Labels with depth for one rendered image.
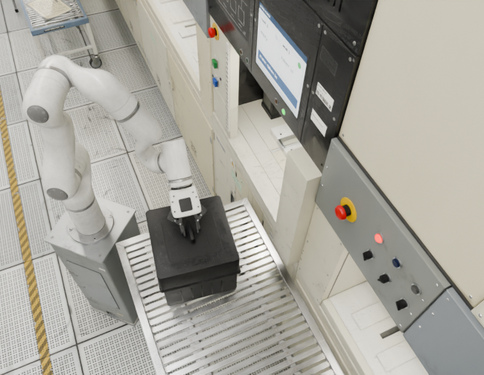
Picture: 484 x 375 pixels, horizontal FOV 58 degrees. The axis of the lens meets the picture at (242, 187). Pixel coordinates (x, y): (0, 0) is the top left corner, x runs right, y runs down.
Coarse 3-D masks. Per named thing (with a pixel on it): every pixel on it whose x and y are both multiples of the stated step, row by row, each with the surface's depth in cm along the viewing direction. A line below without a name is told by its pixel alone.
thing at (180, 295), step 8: (216, 280) 159; (224, 280) 161; (232, 280) 163; (184, 288) 157; (192, 288) 159; (200, 288) 161; (208, 288) 163; (216, 288) 165; (224, 288) 167; (232, 288) 169; (168, 296) 159; (176, 296) 161; (184, 296) 163; (192, 296) 165; (200, 296) 167; (168, 304) 165
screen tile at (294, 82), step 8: (288, 48) 118; (280, 56) 124; (288, 56) 119; (280, 64) 126; (296, 64) 116; (280, 72) 128; (288, 72) 123; (296, 72) 118; (288, 80) 124; (296, 80) 120; (296, 88) 121
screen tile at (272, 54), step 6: (264, 18) 126; (264, 24) 127; (264, 30) 128; (270, 30) 124; (270, 36) 126; (264, 42) 131; (276, 42) 124; (264, 48) 132; (270, 48) 128; (276, 48) 125; (270, 54) 130; (276, 54) 126; (270, 60) 131; (276, 60) 127; (276, 66) 129
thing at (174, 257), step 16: (160, 208) 162; (208, 208) 162; (160, 224) 158; (176, 224) 158; (192, 224) 158; (208, 224) 158; (224, 224) 159; (160, 240) 154; (176, 240) 154; (192, 240) 152; (208, 240) 154; (224, 240) 154; (160, 256) 150; (176, 256) 150; (192, 256) 150; (208, 256) 151; (224, 256) 151; (160, 272) 147; (176, 272) 147; (192, 272) 148; (208, 272) 151; (224, 272) 155; (240, 272) 158; (160, 288) 153; (176, 288) 153
